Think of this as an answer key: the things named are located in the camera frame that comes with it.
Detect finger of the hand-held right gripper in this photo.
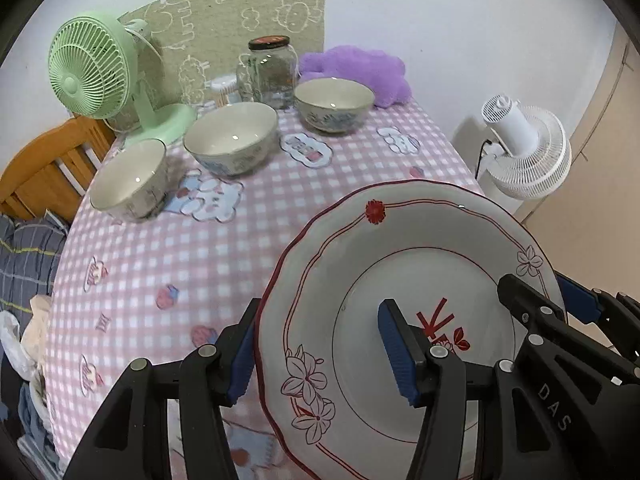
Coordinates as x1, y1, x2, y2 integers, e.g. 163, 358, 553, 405
555, 273, 640, 357
497, 274, 567, 357

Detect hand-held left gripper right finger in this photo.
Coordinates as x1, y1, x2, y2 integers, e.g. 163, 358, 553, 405
377, 298, 523, 480

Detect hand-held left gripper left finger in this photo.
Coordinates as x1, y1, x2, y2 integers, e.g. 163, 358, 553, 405
62, 299, 262, 480

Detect white plate with red flowers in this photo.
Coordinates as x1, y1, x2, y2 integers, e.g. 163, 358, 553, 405
255, 181, 568, 480

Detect floral ceramic bowl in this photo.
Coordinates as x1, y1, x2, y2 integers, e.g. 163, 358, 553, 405
90, 138, 168, 221
293, 78, 375, 134
182, 103, 279, 177

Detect pink checked tablecloth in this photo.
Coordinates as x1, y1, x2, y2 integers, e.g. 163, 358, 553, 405
42, 95, 488, 480

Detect beige door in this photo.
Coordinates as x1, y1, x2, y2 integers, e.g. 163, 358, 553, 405
515, 25, 640, 311

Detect white desk fan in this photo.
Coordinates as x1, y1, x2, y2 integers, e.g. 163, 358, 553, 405
480, 92, 572, 201

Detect peach cloth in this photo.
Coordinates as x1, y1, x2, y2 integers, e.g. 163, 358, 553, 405
20, 294, 55, 361

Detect blue clothes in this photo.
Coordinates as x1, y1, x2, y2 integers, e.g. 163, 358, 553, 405
17, 370, 61, 461

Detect white plastic bag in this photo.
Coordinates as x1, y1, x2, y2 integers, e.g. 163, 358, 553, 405
0, 310, 38, 378

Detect grey plaid pillow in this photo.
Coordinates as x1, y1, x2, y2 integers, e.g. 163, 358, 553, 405
0, 212, 71, 318

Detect wooden bed headboard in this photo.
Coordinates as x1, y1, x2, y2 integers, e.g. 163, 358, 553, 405
0, 116, 118, 221

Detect cotton swab container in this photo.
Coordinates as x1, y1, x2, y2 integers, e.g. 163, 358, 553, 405
210, 75, 240, 108

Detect glass jar with dark lid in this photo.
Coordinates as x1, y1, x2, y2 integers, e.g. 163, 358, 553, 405
236, 35, 300, 110

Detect purple plush toy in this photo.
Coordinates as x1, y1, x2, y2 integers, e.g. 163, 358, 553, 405
298, 45, 413, 109

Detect green desk fan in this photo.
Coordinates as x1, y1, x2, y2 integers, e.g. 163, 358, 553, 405
48, 11, 197, 143

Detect black fan cable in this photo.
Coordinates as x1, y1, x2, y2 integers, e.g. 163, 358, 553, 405
474, 140, 493, 181

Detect green printed wall mat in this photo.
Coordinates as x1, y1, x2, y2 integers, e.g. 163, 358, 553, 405
124, 0, 331, 106

